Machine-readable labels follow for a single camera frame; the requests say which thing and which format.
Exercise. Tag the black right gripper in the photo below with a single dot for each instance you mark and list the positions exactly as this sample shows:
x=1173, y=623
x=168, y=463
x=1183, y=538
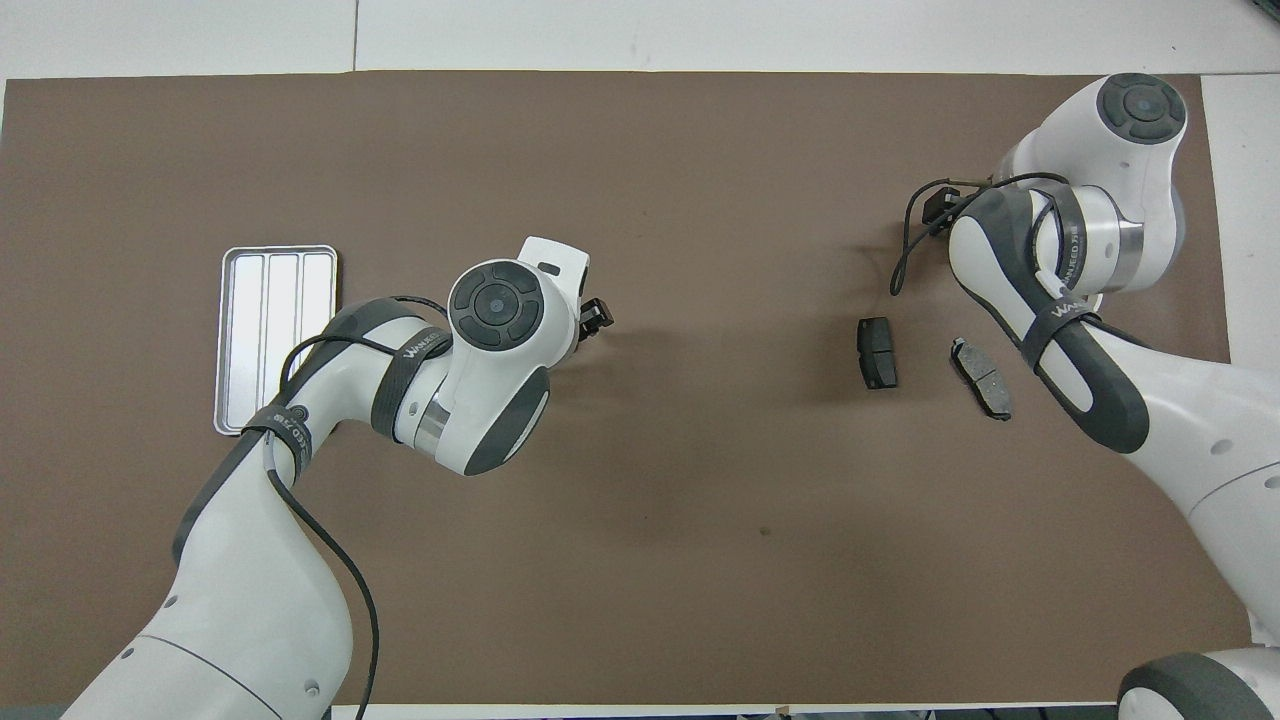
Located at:
x=940, y=205

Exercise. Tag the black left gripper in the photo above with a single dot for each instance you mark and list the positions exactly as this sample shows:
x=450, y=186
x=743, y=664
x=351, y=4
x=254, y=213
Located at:
x=595, y=318

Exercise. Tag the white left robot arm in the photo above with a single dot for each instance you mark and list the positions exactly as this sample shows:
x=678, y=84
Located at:
x=250, y=600

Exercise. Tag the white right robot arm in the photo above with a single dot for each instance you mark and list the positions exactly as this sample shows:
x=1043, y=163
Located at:
x=1200, y=430

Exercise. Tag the silver metal tray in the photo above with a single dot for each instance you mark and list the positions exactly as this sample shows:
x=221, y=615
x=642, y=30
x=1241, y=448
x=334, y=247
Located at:
x=250, y=330

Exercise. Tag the rectangular dark brake pad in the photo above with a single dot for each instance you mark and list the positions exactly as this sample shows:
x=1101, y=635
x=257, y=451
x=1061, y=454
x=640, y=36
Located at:
x=877, y=355

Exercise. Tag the curved dark brake pad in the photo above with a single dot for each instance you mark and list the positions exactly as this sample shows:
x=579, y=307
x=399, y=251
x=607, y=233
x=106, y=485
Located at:
x=985, y=382

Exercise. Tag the brown table mat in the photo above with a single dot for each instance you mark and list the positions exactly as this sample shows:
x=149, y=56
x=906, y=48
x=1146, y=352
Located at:
x=700, y=550

